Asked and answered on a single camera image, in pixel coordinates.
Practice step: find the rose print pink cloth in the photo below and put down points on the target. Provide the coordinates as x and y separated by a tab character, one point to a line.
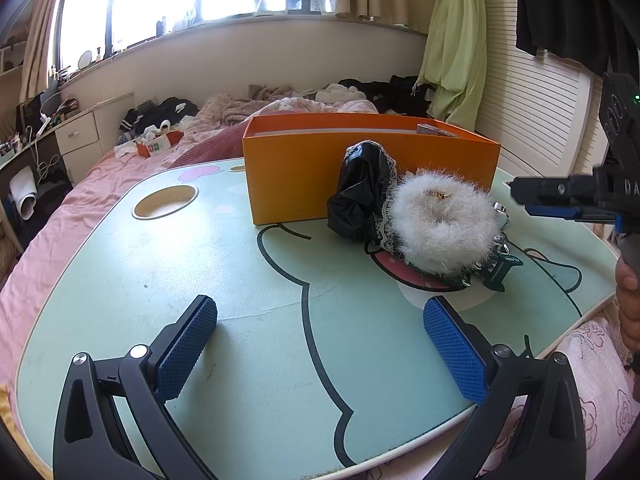
600	390

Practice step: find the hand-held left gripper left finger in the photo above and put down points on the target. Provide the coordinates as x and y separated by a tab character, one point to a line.
185	350

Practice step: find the crumpled white tissue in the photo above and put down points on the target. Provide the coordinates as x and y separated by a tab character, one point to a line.
125	150

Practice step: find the green cartoon desktop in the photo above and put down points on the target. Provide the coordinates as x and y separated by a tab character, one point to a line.
175	260

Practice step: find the pale beige fluffy scrunchie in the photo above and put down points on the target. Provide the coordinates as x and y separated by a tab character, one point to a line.
440	235

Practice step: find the person's right hand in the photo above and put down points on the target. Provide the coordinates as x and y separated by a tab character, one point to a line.
629	295

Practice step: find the yellow cloth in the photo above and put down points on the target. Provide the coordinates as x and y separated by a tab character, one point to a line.
6	407

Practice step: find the pink floral quilt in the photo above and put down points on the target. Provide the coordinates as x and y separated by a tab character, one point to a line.
320	107

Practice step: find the pink bed sheet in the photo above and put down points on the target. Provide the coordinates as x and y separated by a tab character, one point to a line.
45	240

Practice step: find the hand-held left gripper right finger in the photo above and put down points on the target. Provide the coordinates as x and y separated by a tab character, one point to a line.
455	350

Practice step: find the black striped clothes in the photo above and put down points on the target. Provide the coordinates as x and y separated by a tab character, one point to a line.
155	112

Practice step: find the green toy car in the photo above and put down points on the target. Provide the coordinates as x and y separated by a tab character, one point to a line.
502	265

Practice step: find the pink striped pillow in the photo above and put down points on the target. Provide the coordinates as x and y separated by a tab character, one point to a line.
200	152

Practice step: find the orange tissue box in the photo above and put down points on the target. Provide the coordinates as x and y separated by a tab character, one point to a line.
157	143

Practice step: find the light green hanging cloth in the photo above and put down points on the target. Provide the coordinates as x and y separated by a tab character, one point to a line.
452	45

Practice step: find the black clothes pile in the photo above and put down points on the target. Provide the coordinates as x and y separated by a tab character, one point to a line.
395	91

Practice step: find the white drawer cabinet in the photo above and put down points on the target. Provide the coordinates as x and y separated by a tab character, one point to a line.
77	135

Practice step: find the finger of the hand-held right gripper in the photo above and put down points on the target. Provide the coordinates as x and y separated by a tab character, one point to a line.
555	210
550	190

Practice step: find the white wall shelf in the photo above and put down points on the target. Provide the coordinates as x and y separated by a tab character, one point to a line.
10	60

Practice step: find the dark monitor screen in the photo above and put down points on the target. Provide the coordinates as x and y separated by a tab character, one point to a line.
30	110

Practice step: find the white paper roll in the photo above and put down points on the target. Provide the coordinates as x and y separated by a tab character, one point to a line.
22	192

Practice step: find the small round mirror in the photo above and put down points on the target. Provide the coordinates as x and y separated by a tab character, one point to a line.
85	59

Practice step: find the small gold hair clip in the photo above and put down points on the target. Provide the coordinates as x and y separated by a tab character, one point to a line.
440	193

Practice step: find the orange cardboard box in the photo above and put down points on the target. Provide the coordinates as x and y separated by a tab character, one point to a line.
290	175

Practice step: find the black hanging garment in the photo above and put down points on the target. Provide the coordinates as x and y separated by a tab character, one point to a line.
565	5

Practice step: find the white clothes pile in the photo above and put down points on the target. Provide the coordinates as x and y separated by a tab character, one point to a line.
340	93

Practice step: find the beige plush blanket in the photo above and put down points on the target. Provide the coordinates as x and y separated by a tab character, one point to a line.
240	105

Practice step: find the white slatted closet door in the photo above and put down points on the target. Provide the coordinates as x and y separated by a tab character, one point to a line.
540	100

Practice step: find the black lace-trimmed garment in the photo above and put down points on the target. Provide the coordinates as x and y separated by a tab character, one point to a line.
357	195

